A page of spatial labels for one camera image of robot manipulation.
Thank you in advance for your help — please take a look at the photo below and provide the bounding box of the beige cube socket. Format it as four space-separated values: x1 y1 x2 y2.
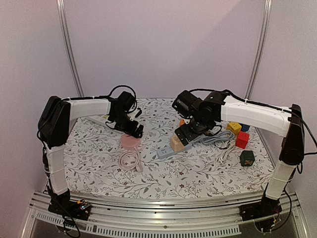
170 135 185 152

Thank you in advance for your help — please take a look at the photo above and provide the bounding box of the floral table mat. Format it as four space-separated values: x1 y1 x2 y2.
64 99 273 200

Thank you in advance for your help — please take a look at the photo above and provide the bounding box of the white multi-switch power strip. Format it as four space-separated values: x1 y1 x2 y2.
85 116 108 126

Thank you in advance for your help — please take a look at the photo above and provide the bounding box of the aluminium front rail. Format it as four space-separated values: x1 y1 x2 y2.
21 190 310 238

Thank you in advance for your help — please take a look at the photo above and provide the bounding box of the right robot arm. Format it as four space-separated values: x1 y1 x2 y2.
172 89 309 216

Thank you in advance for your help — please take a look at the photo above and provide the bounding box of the dark green cube socket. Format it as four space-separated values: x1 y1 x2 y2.
240 150 255 167

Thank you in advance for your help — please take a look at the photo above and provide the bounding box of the blue cube socket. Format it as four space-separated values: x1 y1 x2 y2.
241 124 250 132

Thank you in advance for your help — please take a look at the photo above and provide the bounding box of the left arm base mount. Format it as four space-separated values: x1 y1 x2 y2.
48 196 92 221

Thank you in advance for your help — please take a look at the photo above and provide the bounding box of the left aluminium post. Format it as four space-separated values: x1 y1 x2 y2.
56 0 85 97

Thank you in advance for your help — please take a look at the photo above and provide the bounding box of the white cord of orange strip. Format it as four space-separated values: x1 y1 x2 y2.
215 141 237 166

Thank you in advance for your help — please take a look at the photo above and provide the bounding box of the right aluminium post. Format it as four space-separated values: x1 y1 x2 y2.
245 0 272 99

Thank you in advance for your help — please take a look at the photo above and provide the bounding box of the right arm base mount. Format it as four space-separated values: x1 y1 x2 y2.
239 197 282 221

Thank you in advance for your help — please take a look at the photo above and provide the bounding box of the aluminium post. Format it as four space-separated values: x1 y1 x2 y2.
56 0 85 97
245 0 272 99

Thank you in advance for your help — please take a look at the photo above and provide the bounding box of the yellow cube socket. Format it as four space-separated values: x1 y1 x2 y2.
226 122 242 135

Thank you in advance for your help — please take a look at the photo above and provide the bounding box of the red cube socket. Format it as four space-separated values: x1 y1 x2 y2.
235 131 250 149

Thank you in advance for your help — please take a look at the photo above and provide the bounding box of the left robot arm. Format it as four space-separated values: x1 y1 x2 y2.
37 90 144 196

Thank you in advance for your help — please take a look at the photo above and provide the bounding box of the blue-grey power strip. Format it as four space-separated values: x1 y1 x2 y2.
157 143 193 159

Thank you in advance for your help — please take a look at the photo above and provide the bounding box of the orange power strip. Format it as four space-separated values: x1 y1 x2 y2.
179 119 186 126

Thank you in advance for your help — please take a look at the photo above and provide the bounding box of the pink round power strip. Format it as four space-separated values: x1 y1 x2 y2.
120 134 141 150

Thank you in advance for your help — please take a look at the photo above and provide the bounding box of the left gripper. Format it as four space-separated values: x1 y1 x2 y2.
111 112 144 139

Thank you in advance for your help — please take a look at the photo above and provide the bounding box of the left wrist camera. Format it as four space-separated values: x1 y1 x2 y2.
131 108 142 119

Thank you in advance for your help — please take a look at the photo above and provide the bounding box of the pink coiled cord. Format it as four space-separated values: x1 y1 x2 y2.
118 147 144 172

